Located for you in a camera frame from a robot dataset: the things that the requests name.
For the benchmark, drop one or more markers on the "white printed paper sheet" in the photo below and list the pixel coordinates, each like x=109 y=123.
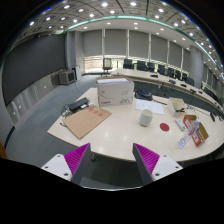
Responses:
x=149 y=106

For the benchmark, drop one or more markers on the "white ceramic mug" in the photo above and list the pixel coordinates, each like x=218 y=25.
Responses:
x=146 y=117

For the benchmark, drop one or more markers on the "round ceiling lights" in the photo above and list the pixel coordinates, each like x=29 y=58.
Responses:
x=104 y=4

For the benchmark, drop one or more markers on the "brown box with red side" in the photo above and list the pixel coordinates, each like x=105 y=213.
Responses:
x=202 y=134

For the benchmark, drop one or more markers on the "flat round red coaster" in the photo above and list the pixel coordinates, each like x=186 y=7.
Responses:
x=164 y=127

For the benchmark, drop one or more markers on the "black marker pen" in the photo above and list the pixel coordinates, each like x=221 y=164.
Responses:
x=180 y=109

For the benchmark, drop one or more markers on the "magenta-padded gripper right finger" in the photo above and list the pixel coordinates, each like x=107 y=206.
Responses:
x=147 y=157

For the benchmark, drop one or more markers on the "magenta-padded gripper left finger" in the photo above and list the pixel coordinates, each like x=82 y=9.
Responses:
x=76 y=156

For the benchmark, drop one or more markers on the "large white cardboard box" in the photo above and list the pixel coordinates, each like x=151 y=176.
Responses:
x=115 y=91

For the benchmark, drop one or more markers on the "small white remote control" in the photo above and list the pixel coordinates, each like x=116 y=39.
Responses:
x=180 y=124

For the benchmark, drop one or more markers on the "clear plastic water bottle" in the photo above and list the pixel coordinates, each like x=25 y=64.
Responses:
x=188 y=134

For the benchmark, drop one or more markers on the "small open white box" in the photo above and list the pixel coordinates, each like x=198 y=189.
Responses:
x=174 y=105

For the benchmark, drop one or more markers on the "brown kraft paper envelope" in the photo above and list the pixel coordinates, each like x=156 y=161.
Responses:
x=86 y=121

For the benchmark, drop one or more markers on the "mesh-back swivel chair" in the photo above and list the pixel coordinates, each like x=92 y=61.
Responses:
x=107 y=63

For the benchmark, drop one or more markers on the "row of black office chairs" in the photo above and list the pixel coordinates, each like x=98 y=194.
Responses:
x=161 y=69

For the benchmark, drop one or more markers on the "old grey monitor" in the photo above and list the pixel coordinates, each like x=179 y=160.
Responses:
x=67 y=77

